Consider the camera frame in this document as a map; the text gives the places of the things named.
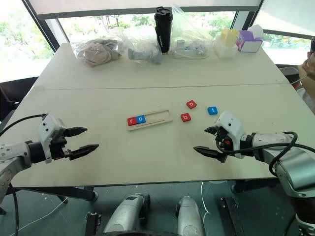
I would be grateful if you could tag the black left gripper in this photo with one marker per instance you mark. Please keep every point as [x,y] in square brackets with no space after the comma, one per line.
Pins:
[59,145]

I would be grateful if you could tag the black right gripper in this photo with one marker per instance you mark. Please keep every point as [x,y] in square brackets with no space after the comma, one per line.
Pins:
[224,138]

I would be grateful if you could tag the blue letter tile t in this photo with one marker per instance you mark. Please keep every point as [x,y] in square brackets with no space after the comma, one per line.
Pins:
[212,110]

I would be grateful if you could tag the red letter tile b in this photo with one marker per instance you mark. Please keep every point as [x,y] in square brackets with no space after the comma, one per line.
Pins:
[185,117]

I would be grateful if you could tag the red letter tile o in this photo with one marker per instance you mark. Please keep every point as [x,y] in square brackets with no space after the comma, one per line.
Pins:
[191,104]

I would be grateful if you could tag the wooden letter tray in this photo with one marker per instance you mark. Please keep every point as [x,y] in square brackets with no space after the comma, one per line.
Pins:
[160,118]

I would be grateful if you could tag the dark smartphone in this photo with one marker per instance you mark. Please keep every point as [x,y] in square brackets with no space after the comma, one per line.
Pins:
[313,45]

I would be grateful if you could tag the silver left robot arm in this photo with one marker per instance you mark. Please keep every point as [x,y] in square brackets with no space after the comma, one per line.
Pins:
[14,153]

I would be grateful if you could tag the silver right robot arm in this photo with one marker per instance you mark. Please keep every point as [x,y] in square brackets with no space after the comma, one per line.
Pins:
[292,167]

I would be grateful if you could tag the red letter tile r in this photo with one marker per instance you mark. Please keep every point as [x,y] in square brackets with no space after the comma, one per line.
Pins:
[132,121]

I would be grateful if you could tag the blue letter tile o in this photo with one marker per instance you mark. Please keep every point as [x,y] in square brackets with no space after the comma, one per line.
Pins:
[140,119]

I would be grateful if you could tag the silver right robot leg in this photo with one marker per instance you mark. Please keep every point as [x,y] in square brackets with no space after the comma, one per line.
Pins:
[189,216]

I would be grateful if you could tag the silver robot leg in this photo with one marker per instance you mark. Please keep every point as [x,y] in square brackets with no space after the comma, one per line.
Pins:
[189,216]
[125,214]

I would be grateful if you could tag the silver left robot leg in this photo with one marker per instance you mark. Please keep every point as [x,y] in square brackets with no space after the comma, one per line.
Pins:
[125,214]

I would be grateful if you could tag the person's bare hand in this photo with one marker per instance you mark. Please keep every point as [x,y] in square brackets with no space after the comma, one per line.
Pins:
[307,68]

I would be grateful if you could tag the black table base bar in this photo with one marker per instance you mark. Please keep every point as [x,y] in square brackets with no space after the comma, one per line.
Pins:
[61,193]

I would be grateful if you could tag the black office chair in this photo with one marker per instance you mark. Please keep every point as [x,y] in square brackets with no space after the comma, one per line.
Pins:
[14,91]

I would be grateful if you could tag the plastic bag with beige cloth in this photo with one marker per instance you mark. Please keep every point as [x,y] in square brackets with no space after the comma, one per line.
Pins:
[97,52]

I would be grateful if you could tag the clear bag with tubing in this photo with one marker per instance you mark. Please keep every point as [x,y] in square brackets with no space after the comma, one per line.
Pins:
[189,48]

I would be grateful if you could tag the grey chair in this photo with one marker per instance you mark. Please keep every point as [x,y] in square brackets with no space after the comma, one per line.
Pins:
[286,72]

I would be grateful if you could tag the person's white garment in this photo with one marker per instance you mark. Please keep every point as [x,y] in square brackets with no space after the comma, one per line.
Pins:
[307,98]

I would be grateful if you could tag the purple tissue box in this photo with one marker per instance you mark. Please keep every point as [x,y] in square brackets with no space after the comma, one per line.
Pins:
[249,43]

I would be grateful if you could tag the yellow plastic container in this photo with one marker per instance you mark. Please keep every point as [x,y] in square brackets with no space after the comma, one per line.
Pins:
[230,37]

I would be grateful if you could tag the plastic bag with grey parts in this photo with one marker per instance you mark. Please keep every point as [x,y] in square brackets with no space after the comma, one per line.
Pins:
[144,52]

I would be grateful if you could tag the black travel tumbler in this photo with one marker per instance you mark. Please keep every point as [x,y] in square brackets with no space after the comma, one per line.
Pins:
[163,32]

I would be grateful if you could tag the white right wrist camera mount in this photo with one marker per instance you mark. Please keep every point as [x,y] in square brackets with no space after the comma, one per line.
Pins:
[233,125]

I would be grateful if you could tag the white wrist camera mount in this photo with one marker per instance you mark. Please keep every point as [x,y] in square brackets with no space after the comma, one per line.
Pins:
[233,125]
[48,127]

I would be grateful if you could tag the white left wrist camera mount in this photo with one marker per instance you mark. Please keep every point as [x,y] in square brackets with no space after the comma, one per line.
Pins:
[48,127]

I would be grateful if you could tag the black metal floor bracket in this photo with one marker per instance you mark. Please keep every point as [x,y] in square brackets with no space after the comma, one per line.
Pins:
[232,216]
[93,223]

